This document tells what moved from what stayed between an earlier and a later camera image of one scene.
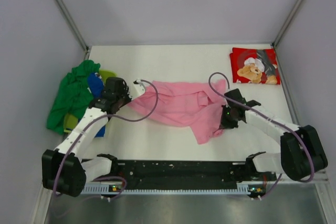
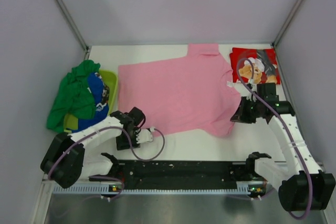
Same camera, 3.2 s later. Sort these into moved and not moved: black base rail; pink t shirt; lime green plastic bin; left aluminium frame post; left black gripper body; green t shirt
Moved: left black gripper body; pink t shirt
Not moved: black base rail; lime green plastic bin; left aluminium frame post; green t shirt
